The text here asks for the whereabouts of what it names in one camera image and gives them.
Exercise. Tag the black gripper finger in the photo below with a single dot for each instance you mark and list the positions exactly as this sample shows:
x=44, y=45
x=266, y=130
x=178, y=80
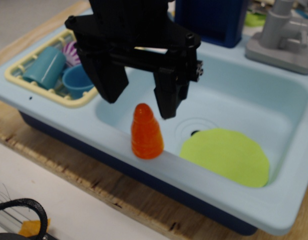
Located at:
x=109, y=79
x=170, y=90

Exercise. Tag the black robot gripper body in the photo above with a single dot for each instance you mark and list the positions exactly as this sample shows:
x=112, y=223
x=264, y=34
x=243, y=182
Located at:
x=137, y=34

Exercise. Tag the orange toy carrot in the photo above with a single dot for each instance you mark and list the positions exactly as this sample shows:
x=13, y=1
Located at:
x=146, y=137

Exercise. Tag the lime green plate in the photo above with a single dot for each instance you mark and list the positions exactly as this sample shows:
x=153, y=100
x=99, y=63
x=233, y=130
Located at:
x=229, y=154

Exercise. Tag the blue plastic cup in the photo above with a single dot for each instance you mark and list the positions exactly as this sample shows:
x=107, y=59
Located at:
x=76, y=81

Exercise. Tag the purple white striped ball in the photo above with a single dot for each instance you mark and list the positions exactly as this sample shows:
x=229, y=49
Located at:
x=70, y=52

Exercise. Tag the cream dish rack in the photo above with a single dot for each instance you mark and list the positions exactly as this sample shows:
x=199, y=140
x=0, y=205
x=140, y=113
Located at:
x=59, y=94

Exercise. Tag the teal plastic cup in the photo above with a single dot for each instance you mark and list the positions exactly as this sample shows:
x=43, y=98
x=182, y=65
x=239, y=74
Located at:
x=47, y=68

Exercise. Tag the dark blue box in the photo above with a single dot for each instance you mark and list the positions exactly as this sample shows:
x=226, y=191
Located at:
x=219, y=22

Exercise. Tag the light blue toy sink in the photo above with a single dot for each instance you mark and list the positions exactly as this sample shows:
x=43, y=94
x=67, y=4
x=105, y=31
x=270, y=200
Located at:
x=265, y=103

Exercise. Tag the wooden board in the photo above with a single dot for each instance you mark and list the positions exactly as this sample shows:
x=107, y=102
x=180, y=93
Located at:
x=83, y=197

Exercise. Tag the green bowl in background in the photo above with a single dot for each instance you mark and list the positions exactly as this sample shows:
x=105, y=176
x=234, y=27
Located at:
x=254, y=19

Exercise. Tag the grey toy faucet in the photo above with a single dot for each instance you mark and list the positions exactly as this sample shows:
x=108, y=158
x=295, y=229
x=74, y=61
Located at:
x=283, y=42

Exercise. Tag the orange tape piece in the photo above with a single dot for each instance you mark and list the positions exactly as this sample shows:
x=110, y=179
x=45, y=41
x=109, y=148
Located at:
x=30, y=228

